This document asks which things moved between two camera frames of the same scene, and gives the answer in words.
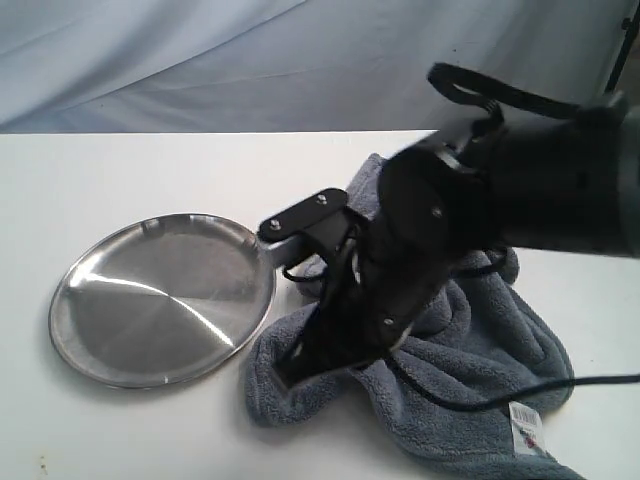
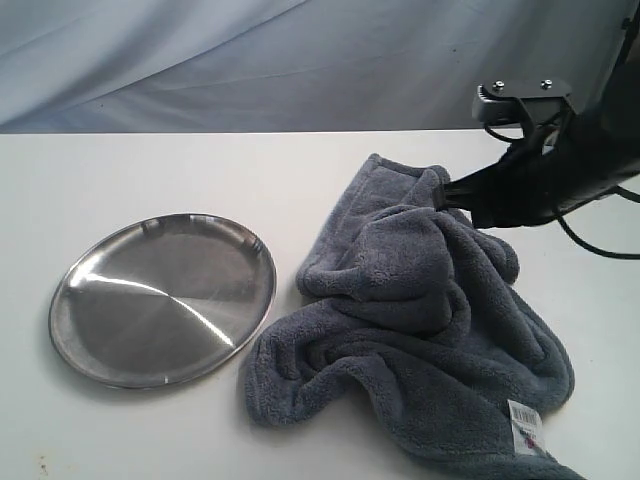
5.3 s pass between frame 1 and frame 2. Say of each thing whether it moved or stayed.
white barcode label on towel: stayed
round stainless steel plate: stayed
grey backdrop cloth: stayed
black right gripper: moved
